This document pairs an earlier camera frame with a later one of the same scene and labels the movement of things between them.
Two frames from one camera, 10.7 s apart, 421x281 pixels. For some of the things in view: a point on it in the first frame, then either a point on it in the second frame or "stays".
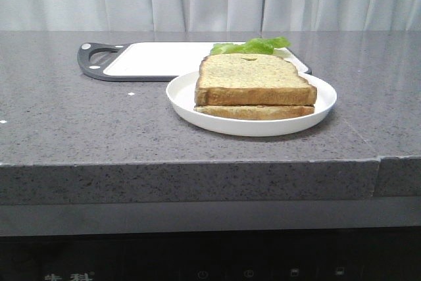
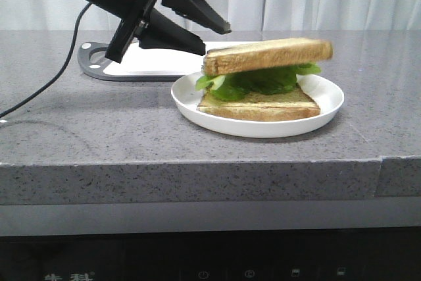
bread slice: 254,112 stays
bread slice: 251,79 -> 266,54
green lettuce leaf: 258,46 -> 236,86
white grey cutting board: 150,61 stays
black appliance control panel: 360,254 stays
